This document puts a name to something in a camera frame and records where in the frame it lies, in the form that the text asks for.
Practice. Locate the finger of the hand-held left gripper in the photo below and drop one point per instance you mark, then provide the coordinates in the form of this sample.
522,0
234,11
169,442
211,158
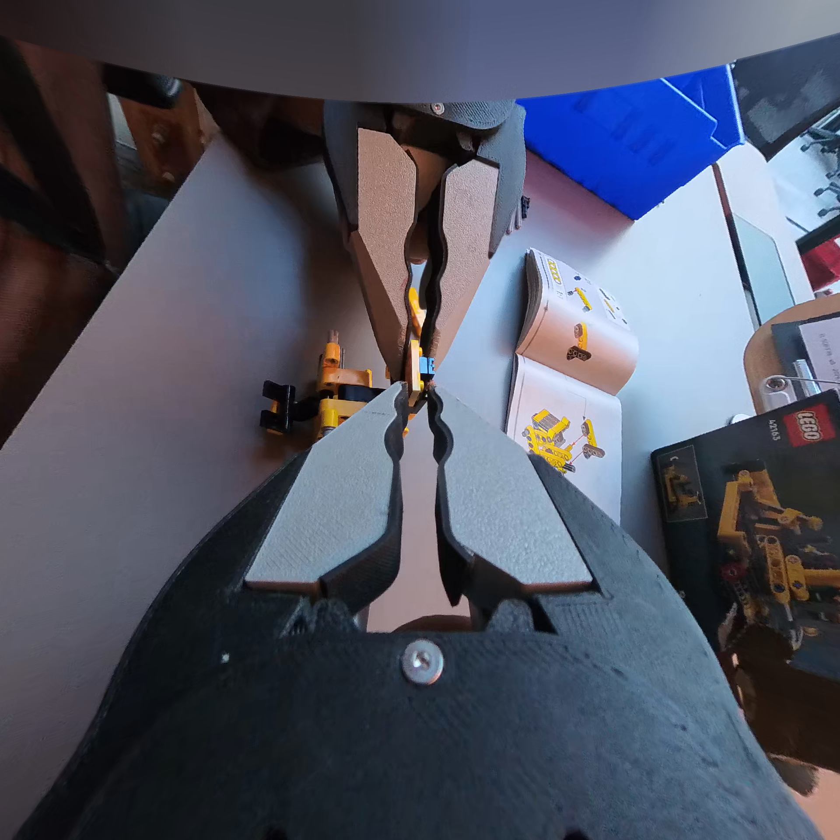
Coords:
466,229
380,216

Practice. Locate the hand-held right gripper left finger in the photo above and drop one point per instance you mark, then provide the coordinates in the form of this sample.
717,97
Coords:
328,512

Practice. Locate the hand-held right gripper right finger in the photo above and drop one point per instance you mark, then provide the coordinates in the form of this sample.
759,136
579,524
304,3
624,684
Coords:
512,518

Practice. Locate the yellow black lego assembly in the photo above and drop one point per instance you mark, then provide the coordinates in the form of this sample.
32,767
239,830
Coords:
334,394

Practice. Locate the yellow lego beam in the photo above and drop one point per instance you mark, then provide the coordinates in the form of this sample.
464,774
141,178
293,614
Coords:
416,367

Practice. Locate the open lego instruction booklet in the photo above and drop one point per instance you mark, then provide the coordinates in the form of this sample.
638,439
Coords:
564,354

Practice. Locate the dark torn lego box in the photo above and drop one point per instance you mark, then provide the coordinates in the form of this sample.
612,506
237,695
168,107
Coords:
761,525

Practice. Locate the blue plastic bin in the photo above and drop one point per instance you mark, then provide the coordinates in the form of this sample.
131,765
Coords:
623,144

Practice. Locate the round wooden table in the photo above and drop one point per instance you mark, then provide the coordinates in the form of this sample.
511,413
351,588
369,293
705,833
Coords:
758,367

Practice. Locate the glass desk divider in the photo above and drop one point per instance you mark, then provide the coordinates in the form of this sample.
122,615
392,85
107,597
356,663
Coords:
754,262

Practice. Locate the black clipboard with paper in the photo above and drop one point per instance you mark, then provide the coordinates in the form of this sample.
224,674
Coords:
814,354

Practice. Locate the red box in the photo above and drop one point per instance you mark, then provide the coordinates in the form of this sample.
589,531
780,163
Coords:
823,262

